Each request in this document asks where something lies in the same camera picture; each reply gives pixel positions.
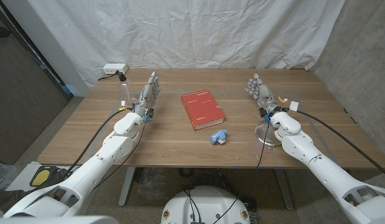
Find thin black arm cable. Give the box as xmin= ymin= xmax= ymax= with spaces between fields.
xmin=92 ymin=121 xmax=147 ymax=190
xmin=212 ymin=119 xmax=271 ymax=224

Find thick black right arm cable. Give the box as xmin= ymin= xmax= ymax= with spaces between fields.
xmin=294 ymin=108 xmax=385 ymax=180

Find blue toy elephant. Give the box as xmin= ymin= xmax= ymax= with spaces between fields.
xmin=209 ymin=129 xmax=228 ymax=146

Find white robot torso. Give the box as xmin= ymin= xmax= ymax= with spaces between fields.
xmin=160 ymin=185 xmax=251 ymax=224

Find white backdrop sheet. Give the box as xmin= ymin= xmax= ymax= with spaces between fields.
xmin=26 ymin=0 xmax=347 ymax=91

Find black power strip cord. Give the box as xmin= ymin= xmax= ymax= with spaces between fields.
xmin=98 ymin=73 xmax=120 ymax=82

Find white power strip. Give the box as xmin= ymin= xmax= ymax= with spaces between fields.
xmin=103 ymin=63 xmax=129 ymax=75

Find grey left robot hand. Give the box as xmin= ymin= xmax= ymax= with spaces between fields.
xmin=132 ymin=72 xmax=162 ymax=118

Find metal mesh sieve black handle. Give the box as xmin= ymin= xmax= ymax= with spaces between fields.
xmin=254 ymin=119 xmax=283 ymax=150

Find thin cables on torso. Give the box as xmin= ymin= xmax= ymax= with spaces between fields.
xmin=182 ymin=189 xmax=203 ymax=224

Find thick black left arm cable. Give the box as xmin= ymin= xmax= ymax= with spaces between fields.
xmin=30 ymin=106 xmax=136 ymax=192

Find clear plastic bin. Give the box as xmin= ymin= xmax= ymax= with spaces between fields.
xmin=0 ymin=161 xmax=19 ymax=190

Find clear plastic bottle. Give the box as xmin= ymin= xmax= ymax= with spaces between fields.
xmin=118 ymin=79 xmax=132 ymax=103

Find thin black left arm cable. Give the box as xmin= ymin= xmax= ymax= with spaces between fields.
xmin=92 ymin=121 xmax=147 ymax=190

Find grey metal table leg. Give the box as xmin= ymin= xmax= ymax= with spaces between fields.
xmin=118 ymin=167 xmax=136 ymax=207
xmin=274 ymin=169 xmax=295 ymax=212

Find black and yellow foot pedal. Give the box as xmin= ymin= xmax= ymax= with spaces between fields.
xmin=29 ymin=166 xmax=68 ymax=187

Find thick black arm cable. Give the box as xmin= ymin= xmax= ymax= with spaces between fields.
xmin=30 ymin=106 xmax=136 ymax=192
xmin=294 ymin=108 xmax=385 ymax=180

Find thick red book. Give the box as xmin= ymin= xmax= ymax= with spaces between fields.
xmin=180 ymin=89 xmax=226 ymax=131

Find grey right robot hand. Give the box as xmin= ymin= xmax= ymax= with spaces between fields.
xmin=245 ymin=73 xmax=283 ymax=118

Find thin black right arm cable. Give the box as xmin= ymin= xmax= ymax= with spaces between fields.
xmin=212 ymin=119 xmax=271 ymax=224

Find white floor board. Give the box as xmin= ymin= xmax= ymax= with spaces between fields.
xmin=5 ymin=161 xmax=75 ymax=192

